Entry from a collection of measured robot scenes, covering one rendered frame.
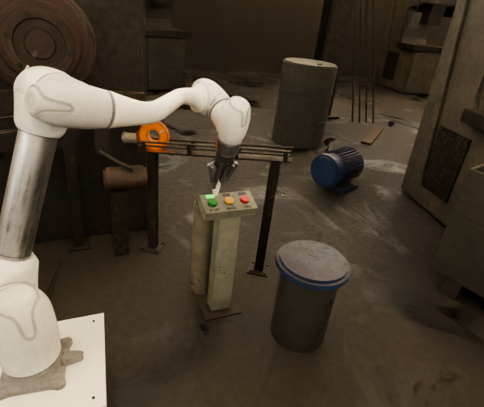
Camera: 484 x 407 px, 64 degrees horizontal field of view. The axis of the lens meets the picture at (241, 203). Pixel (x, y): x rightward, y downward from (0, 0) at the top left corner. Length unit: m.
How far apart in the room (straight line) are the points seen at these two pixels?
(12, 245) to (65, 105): 0.47
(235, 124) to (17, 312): 0.83
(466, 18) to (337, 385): 2.65
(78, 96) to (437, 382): 1.78
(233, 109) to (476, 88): 2.20
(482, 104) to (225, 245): 2.14
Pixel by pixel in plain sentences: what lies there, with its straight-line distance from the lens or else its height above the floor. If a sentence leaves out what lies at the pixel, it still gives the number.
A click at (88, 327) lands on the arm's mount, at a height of 0.37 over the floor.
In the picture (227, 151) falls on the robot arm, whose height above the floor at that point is 0.89.
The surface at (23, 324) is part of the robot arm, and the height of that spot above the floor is 0.59.
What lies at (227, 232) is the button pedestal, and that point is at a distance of 1.70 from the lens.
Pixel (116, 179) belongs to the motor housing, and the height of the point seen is 0.49.
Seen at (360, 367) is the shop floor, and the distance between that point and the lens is 1.92.
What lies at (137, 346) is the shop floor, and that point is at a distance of 1.84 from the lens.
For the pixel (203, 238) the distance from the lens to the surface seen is 1.86.
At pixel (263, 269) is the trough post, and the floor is 0.01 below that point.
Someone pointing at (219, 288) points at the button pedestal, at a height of 0.15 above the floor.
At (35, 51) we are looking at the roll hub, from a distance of 1.98.
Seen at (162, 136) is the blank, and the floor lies 0.71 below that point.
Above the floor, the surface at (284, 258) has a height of 0.43.
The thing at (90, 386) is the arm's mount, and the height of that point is 0.37.
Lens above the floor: 1.37
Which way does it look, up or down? 28 degrees down
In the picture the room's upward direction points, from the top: 7 degrees clockwise
